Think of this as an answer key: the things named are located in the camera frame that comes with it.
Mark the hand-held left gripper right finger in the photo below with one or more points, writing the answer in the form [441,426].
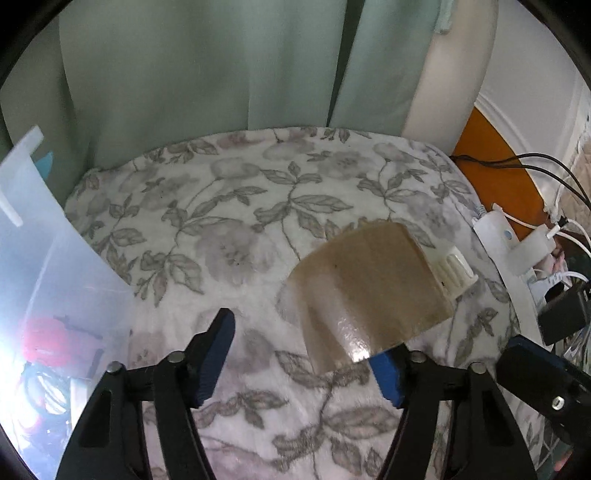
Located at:
[388,374]

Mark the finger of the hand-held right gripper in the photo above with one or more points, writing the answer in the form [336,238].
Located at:
[531,369]

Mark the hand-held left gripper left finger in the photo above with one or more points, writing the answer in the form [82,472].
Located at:
[214,360]

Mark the brown packing tape roll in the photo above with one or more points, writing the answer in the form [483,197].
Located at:
[369,286]

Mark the clear plastic storage container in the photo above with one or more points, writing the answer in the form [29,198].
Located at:
[55,277]

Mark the black charger plug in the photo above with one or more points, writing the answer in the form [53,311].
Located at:
[563,314]

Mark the small white plastic plug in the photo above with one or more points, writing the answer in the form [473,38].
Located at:
[455,272]

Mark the white charger plug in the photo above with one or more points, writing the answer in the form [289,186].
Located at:
[531,244]

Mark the white power strip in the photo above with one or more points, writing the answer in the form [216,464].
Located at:
[494,240]

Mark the grey floral fleece blanket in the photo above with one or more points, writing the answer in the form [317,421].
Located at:
[231,184]

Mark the green curtain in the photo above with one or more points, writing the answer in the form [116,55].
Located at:
[207,69]

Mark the brown wooden bed frame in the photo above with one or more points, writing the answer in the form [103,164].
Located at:
[498,184]

